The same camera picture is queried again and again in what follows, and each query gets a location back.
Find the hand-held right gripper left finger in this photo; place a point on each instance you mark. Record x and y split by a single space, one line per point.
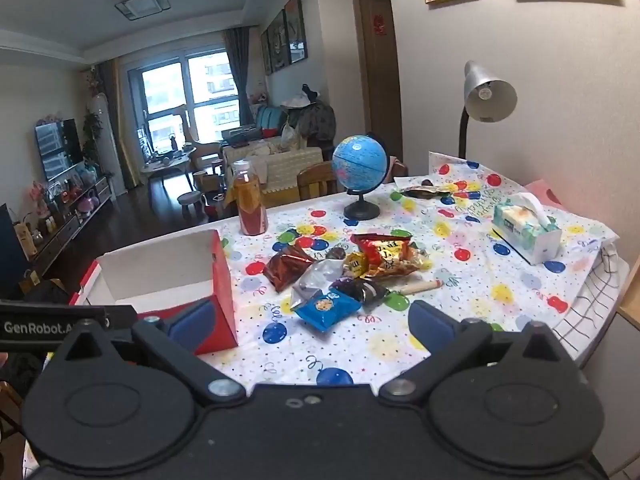
192 320

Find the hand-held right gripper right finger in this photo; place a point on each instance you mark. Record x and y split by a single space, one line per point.
431 322

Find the sausage stick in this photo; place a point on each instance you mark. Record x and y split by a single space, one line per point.
422 287

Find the red cardboard box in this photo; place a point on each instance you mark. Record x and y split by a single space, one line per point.
225 285

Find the dark cookie packet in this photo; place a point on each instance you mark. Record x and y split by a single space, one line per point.
367 292

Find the red yellow snack packet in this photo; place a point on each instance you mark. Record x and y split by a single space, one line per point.
385 252

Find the yellow candy packet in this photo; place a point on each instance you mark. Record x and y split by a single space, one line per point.
356 263

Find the purple candy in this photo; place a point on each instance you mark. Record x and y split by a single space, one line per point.
341 284

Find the blue cookie packet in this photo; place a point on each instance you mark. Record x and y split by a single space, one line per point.
327 309

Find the brown foil snack packet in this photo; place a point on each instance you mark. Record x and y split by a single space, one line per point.
287 270

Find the dark round chocolate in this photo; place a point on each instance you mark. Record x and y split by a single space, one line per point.
337 252

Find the silver snack packet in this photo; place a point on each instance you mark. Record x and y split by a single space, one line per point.
312 285

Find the dark bag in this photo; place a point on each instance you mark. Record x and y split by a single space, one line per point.
45 291

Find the balloon print tablecloth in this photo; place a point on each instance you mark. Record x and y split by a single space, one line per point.
465 270

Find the television cabinet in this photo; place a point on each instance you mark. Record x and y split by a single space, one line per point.
75 220

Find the small round stool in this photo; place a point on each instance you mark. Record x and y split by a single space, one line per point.
190 200

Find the dark empty wrapper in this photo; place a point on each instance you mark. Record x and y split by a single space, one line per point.
425 191

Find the orange juice bottle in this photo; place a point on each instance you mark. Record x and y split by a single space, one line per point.
250 200

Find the tissue pack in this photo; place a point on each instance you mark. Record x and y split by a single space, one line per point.
530 232

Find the coffee table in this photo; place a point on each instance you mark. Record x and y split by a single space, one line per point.
167 162

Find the white checkered cloth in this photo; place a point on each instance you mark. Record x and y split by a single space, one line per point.
595 300

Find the wooden rocking chair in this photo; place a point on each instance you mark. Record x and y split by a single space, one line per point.
202 152

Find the pink paper bag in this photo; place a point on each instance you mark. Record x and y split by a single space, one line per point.
542 192

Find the blue desk globe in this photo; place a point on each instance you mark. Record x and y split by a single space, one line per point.
360 160

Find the sofa with cream cover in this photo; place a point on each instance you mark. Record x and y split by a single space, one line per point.
280 165

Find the television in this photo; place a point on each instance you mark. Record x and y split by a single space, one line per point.
57 150

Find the green plant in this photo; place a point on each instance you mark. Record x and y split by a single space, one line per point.
92 132

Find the beige curtain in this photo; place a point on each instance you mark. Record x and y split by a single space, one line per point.
120 125

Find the white tower air conditioner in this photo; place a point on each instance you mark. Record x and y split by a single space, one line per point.
102 130

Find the large window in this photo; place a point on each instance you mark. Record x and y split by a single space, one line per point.
170 95

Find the silver desk lamp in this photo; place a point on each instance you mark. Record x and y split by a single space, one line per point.
487 95

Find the pile of clothes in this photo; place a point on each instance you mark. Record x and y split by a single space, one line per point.
315 115

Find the wooden door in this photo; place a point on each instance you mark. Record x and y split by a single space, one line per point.
380 85

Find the grey curtain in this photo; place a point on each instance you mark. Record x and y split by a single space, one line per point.
237 75

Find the red door decoration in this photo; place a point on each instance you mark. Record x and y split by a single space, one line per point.
380 25

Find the ceiling light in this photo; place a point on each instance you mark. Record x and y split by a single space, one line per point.
142 5

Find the black framed wall picture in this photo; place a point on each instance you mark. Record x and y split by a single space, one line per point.
278 45
296 30
266 52

